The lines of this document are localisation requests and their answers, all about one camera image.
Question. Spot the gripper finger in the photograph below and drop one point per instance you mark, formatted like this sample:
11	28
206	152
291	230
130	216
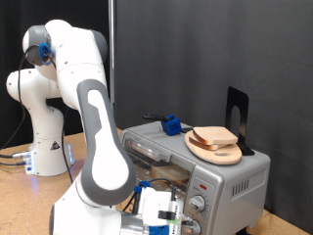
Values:
187	223

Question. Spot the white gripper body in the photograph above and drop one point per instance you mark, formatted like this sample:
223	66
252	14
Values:
150	202

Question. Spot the silver oven knob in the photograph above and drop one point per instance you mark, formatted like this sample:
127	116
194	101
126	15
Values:
196	228
197	203

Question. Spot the spatula with blue block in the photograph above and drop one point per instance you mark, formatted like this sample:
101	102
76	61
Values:
171	125

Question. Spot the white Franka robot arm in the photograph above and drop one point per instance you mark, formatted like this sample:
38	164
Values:
101	156

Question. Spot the silver toaster oven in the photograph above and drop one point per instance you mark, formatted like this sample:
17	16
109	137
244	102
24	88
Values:
228	182

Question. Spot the round wooden board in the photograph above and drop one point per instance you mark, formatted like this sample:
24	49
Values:
221	157

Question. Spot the black metal bookend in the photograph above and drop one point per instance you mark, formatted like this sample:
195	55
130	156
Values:
236	98

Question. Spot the vertical metal pole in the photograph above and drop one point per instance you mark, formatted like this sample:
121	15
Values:
112	42

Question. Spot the wrist camera on blue mount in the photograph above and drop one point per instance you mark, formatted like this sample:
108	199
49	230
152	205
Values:
176	215

